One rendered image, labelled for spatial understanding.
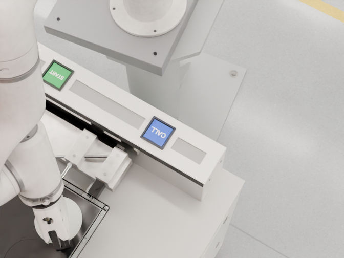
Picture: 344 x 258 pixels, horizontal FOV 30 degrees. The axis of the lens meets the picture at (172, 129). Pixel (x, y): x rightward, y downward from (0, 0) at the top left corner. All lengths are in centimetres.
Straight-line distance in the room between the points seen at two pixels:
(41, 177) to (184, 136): 35
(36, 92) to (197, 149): 47
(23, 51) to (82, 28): 69
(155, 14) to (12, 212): 56
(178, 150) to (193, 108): 107
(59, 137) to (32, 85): 51
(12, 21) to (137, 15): 72
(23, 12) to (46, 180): 39
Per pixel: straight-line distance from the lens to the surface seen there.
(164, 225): 144
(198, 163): 134
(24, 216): 140
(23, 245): 139
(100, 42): 157
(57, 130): 147
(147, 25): 157
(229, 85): 245
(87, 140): 142
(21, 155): 111
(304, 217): 233
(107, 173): 139
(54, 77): 143
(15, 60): 91
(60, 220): 123
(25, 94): 97
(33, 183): 115
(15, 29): 88
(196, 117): 239
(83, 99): 140
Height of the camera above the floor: 223
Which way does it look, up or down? 69 degrees down
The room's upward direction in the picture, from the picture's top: 1 degrees counter-clockwise
